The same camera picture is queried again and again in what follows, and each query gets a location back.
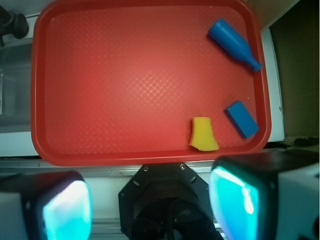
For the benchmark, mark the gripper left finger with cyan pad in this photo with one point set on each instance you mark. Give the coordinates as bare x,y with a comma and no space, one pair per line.
45,206

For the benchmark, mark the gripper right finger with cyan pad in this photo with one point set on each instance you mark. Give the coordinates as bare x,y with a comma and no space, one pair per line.
271,195

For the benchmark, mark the blue rectangular block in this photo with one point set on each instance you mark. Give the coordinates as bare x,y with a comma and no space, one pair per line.
241,119

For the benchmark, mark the yellow sponge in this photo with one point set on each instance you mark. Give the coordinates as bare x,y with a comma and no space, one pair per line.
202,136

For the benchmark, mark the grey toy sink basin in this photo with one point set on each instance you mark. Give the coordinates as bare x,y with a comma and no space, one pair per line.
15,86

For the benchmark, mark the blue toy bottle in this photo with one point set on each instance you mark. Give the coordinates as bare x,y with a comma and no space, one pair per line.
233,43

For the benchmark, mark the brown cardboard panel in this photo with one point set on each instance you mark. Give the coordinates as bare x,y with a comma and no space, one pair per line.
290,33

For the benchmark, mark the grey toy faucet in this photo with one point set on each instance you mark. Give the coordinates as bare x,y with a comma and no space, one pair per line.
12,24

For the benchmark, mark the aluminium rail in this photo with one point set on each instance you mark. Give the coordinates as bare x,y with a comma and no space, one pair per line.
15,166

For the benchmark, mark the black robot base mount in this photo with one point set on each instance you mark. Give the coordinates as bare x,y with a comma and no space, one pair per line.
166,202

